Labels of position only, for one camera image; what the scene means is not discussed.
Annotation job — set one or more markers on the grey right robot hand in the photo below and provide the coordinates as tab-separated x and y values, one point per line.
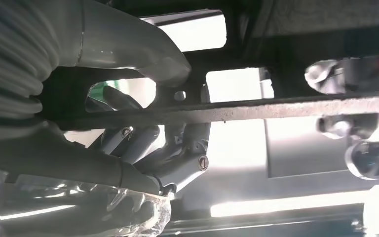
62	183

